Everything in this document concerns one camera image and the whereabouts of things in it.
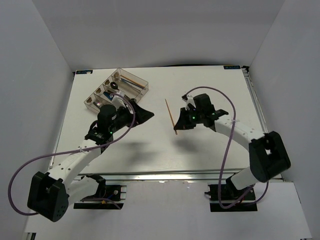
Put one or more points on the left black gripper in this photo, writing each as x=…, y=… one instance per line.
x=142, y=115

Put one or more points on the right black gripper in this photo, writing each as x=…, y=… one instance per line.
x=182, y=123

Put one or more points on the orange black chopstick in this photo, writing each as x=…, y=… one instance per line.
x=171, y=117

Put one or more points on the blue knife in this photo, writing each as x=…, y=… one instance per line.
x=108, y=95

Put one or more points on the grey chopstick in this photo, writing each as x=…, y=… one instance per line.
x=125, y=79

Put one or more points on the black spoon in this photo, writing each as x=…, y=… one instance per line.
x=116, y=87
x=130, y=98

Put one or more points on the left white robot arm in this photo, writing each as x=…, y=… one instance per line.
x=52, y=192

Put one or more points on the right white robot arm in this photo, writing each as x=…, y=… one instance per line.
x=267, y=153

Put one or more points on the clear compartment organizer tray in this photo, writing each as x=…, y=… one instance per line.
x=133, y=92

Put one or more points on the right blue table sticker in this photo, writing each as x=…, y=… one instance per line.
x=231, y=67

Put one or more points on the blue table sticker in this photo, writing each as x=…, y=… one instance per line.
x=84, y=72
x=231, y=67

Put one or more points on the left blue table sticker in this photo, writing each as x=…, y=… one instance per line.
x=84, y=72

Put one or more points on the white front cover board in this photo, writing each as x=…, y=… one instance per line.
x=180, y=211

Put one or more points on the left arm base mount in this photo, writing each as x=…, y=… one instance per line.
x=106, y=196

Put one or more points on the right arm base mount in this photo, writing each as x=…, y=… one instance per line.
x=245, y=204

